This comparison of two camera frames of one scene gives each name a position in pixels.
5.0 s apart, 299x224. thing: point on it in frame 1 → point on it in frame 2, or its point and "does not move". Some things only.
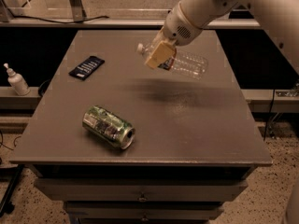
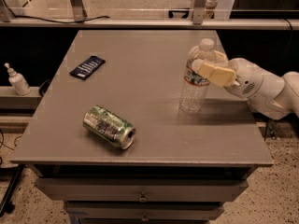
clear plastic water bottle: [163, 53] → [196, 85]
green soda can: [104, 124] does not move
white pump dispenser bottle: [18, 81] does not move
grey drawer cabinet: [194, 138] does not move
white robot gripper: [179, 29] → [248, 78]
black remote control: [86, 67] does not move
